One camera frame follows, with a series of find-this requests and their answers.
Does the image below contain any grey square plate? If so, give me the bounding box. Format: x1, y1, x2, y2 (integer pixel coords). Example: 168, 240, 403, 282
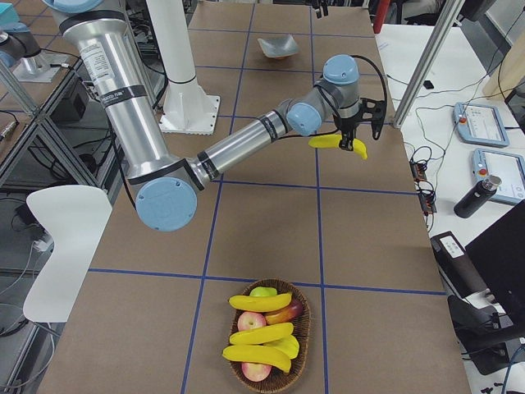
258, 34, 299, 59

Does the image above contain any blue teach pendant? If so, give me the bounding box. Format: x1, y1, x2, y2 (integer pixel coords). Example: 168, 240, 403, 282
453, 103, 509, 148
472, 148, 524, 205

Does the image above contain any black box with label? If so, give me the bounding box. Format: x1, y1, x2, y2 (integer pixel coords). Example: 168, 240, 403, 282
431, 231, 493, 298

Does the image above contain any green pear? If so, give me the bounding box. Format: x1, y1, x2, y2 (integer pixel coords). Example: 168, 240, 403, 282
249, 286, 278, 297

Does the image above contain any orange circuit board near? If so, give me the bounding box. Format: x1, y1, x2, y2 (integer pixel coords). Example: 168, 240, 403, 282
418, 190, 436, 216

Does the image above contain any black monitor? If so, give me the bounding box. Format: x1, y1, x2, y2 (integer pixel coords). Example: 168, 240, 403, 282
466, 202, 524, 321

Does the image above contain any blue teach pendant far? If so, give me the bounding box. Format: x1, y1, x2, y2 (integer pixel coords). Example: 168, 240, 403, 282
453, 103, 509, 148

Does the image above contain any woven wicker basket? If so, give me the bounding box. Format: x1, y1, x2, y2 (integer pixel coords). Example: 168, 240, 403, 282
229, 279, 311, 393

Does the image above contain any white curved panel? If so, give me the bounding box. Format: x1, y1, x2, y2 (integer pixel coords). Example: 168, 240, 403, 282
23, 185, 112, 323

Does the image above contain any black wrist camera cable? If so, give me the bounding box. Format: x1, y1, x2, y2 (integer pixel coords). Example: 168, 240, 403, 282
282, 54, 390, 140

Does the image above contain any blue teach pendant near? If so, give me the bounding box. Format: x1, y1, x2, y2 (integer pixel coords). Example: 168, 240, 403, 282
472, 148, 524, 205

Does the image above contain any pink apple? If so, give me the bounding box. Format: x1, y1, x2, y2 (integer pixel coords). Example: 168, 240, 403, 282
237, 311, 267, 332
241, 362, 272, 383

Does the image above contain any yellow banana short right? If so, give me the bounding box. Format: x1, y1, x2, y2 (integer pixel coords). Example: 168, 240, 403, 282
264, 335, 300, 360

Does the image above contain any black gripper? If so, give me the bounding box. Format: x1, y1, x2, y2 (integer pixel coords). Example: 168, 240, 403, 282
313, 0, 361, 151

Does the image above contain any aluminium frame post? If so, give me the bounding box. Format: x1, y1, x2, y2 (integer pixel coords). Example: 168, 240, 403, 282
392, 0, 465, 129

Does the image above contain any pink apple rear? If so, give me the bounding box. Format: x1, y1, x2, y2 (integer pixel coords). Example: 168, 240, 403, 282
237, 311, 267, 332

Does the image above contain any orange circuit board far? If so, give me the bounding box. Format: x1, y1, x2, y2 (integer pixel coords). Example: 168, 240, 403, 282
409, 162, 427, 181

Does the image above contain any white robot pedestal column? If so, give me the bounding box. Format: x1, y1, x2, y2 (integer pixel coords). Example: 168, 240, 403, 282
147, 0, 221, 135

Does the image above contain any red yellow mango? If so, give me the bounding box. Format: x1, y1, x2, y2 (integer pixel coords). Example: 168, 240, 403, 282
264, 299, 304, 325

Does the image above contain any pink apple front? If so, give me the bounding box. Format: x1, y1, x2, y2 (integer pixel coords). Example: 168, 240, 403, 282
241, 362, 272, 383

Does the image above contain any black water bottle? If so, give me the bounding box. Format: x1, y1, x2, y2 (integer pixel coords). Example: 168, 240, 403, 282
454, 175, 502, 218

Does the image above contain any orange circuit board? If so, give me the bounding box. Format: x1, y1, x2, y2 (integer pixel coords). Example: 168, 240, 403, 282
409, 162, 427, 181
418, 190, 436, 216

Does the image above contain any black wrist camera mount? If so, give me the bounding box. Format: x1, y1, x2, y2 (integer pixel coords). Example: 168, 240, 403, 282
360, 98, 387, 140

